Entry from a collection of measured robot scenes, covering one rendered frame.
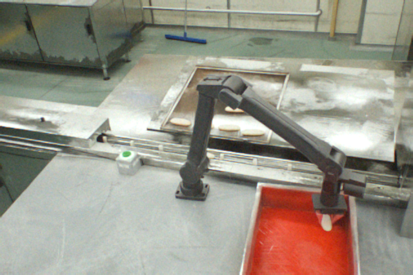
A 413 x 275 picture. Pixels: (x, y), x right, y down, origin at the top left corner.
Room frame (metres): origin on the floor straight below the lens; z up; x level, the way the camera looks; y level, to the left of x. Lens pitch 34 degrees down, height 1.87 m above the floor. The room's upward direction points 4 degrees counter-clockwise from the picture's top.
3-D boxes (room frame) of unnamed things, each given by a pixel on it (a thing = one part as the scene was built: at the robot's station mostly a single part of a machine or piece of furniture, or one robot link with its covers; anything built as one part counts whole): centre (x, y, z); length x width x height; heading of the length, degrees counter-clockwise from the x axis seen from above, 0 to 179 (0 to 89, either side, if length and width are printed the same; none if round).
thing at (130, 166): (1.36, 0.34, 0.84); 0.08 x 0.08 x 0.11; 69
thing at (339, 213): (0.95, -0.38, 0.90); 0.07 x 0.07 x 0.09; 84
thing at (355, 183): (0.93, -0.41, 1.06); 0.11 x 0.09 x 0.12; 62
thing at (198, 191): (1.18, 0.08, 0.86); 0.12 x 0.09 x 0.08; 75
